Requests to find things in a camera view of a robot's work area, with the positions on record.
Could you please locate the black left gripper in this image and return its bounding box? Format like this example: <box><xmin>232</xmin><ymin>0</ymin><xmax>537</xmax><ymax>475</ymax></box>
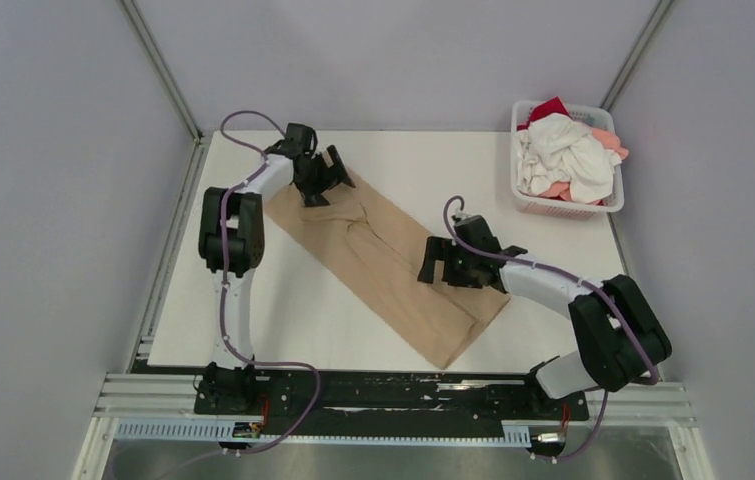
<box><xmin>295</xmin><ymin>147</ymin><xmax>354</xmax><ymax>209</ymax></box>

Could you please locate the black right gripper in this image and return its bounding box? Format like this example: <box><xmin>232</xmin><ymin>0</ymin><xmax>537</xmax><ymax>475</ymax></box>
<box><xmin>417</xmin><ymin>238</ymin><xmax>481</xmax><ymax>290</ymax></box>

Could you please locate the beige t-shirt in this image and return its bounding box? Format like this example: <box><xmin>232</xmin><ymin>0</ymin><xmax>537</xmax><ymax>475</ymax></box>
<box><xmin>265</xmin><ymin>175</ymin><xmax>510</xmax><ymax>368</ymax></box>

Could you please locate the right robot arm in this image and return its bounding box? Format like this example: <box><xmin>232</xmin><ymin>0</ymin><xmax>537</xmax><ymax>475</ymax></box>
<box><xmin>418</xmin><ymin>215</ymin><xmax>672</xmax><ymax>418</ymax></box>

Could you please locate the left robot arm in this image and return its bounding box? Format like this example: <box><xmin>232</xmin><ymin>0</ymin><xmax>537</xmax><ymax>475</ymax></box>
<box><xmin>195</xmin><ymin>123</ymin><xmax>354</xmax><ymax>415</ymax></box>

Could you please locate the white plastic laundry basket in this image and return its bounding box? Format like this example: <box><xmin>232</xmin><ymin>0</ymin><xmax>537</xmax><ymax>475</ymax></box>
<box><xmin>510</xmin><ymin>97</ymin><xmax>629</xmax><ymax>219</ymax></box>

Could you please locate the pink t-shirt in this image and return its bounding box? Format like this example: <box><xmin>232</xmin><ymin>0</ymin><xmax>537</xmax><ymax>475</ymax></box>
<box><xmin>535</xmin><ymin>125</ymin><xmax>629</xmax><ymax>205</ymax></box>

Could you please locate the white crumpled t-shirt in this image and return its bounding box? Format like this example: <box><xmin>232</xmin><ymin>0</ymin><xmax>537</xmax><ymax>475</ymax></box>
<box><xmin>513</xmin><ymin>113</ymin><xmax>629</xmax><ymax>205</ymax></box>

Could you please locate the red t-shirt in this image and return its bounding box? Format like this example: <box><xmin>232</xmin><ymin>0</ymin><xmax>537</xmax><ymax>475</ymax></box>
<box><xmin>516</xmin><ymin>96</ymin><xmax>570</xmax><ymax>131</ymax></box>

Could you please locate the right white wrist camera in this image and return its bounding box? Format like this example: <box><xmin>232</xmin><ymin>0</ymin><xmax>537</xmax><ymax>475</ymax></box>
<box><xmin>451</xmin><ymin>210</ymin><xmax>473</xmax><ymax>223</ymax></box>

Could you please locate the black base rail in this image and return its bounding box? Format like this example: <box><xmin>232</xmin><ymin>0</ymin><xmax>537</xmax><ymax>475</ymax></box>
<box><xmin>133</xmin><ymin>361</ymin><xmax>590</xmax><ymax>437</ymax></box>

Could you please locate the left aluminium frame post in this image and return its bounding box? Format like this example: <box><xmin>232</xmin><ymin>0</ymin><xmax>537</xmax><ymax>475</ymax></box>
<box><xmin>116</xmin><ymin>0</ymin><xmax>203</xmax><ymax>144</ymax></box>

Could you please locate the aluminium frame post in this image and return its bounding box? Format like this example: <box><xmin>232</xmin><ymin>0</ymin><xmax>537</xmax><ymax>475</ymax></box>
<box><xmin>116</xmin><ymin>0</ymin><xmax>203</xmax><ymax>144</ymax></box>
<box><xmin>600</xmin><ymin>0</ymin><xmax>677</xmax><ymax>111</ymax></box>

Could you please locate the white slotted cable duct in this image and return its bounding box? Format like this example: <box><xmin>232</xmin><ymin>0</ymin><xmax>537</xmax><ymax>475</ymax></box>
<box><xmin>113</xmin><ymin>418</ymin><xmax>531</xmax><ymax>448</ymax></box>

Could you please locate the right aluminium frame post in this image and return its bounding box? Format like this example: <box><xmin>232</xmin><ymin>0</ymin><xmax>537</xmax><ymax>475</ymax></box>
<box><xmin>600</xmin><ymin>0</ymin><xmax>677</xmax><ymax>111</ymax></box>

